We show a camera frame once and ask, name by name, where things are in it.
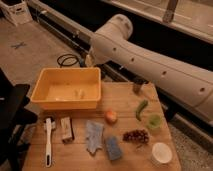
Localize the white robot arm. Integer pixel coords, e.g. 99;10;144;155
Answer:
89;14;213;127

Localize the green plastic cup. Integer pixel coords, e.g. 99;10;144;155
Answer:
147;115;161;130

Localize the blue object on floor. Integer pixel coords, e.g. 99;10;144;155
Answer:
79;60;87;67

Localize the yellow plastic bin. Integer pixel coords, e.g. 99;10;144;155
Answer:
31;67;101;110

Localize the dark metal can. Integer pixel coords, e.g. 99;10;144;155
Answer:
132;78;144;94

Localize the orange round fruit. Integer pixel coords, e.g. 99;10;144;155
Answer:
104;110;117;124

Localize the small cardboard box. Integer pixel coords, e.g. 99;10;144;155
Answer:
60;117;74;143

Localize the blue grey cloth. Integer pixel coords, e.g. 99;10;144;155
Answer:
85;120;104;155

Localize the white dish brush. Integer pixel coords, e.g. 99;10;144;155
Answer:
44;117;55;167

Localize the white cardboard box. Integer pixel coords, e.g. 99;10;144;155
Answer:
0;0;32;26

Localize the bunch of dark grapes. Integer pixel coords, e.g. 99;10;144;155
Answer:
123;129;149;144

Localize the blue sponge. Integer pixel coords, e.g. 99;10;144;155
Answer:
105;136;122;161

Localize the black chair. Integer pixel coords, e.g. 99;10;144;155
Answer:
0;68;38;171

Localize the black coiled cable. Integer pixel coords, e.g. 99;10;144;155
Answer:
56;53;82;69

